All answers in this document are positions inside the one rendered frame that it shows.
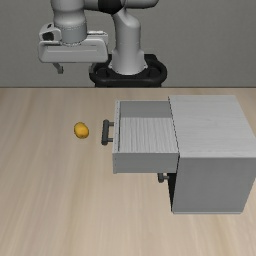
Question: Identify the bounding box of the grey cabinet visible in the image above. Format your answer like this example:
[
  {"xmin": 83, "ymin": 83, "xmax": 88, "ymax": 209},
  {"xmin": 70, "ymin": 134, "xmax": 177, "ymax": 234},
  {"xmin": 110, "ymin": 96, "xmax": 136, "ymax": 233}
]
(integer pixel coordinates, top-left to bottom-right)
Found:
[{"xmin": 157, "ymin": 94, "xmax": 256, "ymax": 215}]

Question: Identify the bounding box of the yellow mango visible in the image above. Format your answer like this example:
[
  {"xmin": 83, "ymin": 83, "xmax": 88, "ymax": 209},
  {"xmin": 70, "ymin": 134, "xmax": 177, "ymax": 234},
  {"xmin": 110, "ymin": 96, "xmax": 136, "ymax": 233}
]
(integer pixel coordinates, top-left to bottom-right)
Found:
[{"xmin": 73, "ymin": 121, "xmax": 90, "ymax": 140}]

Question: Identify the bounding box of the grey open drawer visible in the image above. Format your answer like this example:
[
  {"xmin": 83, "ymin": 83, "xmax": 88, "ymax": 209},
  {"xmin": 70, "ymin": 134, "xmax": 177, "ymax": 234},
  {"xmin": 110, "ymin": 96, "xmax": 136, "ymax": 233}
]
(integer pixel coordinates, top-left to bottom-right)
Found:
[{"xmin": 101, "ymin": 99, "xmax": 181, "ymax": 175}]

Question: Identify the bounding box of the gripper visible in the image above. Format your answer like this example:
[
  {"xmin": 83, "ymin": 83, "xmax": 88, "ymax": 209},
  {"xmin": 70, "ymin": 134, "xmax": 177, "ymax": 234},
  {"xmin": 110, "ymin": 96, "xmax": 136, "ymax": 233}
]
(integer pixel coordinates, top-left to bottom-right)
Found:
[{"xmin": 37, "ymin": 22, "xmax": 110, "ymax": 75}]

